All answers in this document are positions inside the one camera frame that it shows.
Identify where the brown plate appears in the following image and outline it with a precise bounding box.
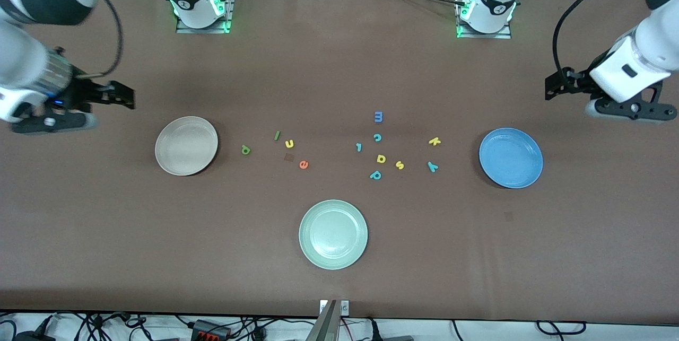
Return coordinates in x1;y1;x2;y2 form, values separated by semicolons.
155;116;219;176

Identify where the blue plate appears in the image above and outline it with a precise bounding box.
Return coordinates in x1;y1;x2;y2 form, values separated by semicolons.
478;128;544;189

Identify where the black red power strip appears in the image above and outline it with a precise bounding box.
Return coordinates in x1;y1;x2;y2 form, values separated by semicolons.
191;320;231;340

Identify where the pale green plate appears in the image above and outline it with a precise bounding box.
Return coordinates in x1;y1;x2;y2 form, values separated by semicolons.
299;199;368;270

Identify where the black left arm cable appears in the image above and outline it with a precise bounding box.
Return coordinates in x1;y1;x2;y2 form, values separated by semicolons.
552;0;645;79

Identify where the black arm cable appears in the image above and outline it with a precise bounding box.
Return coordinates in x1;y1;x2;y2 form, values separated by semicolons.
552;0;645;79
63;0;124;77

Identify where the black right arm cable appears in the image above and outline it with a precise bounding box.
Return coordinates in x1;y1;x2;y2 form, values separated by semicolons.
63;0;124;77

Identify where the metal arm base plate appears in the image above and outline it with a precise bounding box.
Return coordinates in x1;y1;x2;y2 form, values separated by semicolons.
455;0;512;39
176;0;237;34

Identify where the black cable tangle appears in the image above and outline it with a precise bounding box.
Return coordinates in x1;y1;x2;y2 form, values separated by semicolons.
0;312;191;341

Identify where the black looped cable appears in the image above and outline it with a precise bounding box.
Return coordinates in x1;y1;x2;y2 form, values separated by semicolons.
536;321;587;336

